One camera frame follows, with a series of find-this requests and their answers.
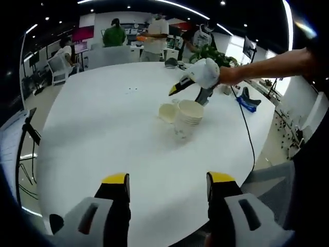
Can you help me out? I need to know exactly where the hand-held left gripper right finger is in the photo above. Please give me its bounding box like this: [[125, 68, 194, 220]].
[[206, 171, 294, 247]]

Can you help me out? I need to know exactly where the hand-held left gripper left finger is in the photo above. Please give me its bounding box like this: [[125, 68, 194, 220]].
[[52, 172, 132, 247]]

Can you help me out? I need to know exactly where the cluster of white paper cups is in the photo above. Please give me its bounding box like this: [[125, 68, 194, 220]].
[[174, 99, 205, 141]]

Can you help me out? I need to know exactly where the white paper cup green print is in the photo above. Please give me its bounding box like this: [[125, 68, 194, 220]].
[[158, 102, 178, 124]]

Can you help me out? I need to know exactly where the person's right hand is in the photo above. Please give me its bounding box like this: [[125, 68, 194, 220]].
[[217, 66, 244, 86]]

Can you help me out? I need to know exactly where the green potted plant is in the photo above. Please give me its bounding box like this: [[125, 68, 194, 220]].
[[191, 45, 239, 67]]

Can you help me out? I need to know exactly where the black curved object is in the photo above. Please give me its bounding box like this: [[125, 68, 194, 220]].
[[241, 86, 258, 102]]

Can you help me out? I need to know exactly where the blue packet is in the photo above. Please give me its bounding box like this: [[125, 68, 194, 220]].
[[236, 95, 262, 114]]

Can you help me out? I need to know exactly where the black oval device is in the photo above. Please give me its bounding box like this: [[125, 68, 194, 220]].
[[48, 213, 65, 235]]

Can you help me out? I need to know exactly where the black desk monitor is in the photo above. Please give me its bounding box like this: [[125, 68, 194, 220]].
[[243, 36, 258, 59]]

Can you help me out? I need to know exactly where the grey mesh office chair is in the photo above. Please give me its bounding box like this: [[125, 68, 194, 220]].
[[240, 161, 296, 230]]

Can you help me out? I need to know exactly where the white table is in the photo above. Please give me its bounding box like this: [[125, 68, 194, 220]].
[[37, 61, 276, 236]]

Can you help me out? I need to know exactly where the person's black shirt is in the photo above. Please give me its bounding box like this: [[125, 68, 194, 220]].
[[290, 38, 329, 232]]

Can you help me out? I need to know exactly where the small pale screen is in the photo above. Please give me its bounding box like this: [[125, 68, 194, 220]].
[[74, 43, 89, 54]]

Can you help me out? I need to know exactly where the pink monitor screen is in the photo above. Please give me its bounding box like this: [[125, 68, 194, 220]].
[[72, 25, 94, 43]]

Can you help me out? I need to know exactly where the black tripod stand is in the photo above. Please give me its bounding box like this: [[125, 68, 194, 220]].
[[15, 107, 42, 201]]

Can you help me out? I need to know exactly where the white office chair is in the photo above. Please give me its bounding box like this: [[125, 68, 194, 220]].
[[47, 55, 74, 85]]

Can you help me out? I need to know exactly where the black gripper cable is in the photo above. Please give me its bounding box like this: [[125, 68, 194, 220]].
[[230, 84, 257, 172]]

